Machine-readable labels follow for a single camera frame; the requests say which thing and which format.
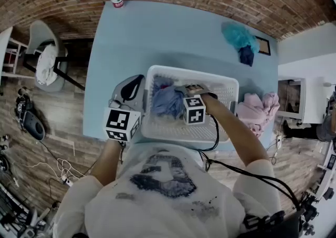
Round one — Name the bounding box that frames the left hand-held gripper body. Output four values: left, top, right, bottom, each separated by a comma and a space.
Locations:
103, 99, 142, 142

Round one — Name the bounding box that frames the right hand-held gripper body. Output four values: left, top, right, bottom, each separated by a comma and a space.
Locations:
174, 84, 218, 126

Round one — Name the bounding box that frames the white plastic laundry basket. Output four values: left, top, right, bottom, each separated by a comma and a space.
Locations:
141, 65, 240, 143

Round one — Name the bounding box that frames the lavender blue garment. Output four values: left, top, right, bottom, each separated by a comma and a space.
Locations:
151, 76, 186, 119

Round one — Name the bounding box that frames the pink garment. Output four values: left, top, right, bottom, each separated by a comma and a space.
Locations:
237, 91, 281, 138

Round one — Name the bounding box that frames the person's left forearm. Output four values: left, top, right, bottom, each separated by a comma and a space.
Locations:
89, 139, 124, 187

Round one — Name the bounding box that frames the person's right forearm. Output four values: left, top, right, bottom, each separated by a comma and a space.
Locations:
203, 95, 270, 168

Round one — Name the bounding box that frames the light blue table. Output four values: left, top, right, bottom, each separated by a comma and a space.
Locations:
82, 0, 279, 151

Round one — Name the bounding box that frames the navy blue cloth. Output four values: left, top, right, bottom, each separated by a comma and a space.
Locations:
238, 45, 255, 67

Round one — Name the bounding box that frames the black oval device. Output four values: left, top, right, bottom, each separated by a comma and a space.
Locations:
15, 87, 47, 142

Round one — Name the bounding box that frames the teal fluffy cloth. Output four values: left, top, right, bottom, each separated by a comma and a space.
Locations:
221, 21, 260, 54

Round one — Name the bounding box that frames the black framed tan board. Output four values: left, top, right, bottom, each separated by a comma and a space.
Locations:
255, 36, 271, 56

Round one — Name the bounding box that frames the person's white printed t-shirt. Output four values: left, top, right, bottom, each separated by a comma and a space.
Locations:
54, 142, 283, 238

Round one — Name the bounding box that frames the grey shell chair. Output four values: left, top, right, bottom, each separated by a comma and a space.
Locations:
22, 20, 86, 93

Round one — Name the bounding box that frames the white shelf rack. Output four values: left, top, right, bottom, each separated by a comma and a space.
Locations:
0, 26, 29, 79

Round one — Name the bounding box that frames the white desk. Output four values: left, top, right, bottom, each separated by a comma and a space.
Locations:
275, 75, 331, 127

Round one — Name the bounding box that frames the dark equipment heap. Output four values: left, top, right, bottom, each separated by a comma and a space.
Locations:
0, 184, 53, 238

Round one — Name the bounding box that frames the black waist device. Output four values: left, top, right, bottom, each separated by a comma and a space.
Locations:
243, 209, 302, 238

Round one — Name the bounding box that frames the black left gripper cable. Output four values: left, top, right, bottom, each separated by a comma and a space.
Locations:
117, 141, 127, 164

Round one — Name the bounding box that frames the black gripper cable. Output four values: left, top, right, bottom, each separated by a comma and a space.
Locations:
117, 141, 127, 164
198, 113, 301, 211

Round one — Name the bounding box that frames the white cable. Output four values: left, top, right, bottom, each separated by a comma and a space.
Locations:
19, 158, 85, 180

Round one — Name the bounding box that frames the black power cable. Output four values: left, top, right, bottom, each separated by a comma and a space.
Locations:
266, 139, 279, 165

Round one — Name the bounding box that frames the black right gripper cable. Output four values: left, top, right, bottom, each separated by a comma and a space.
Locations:
198, 113, 301, 211

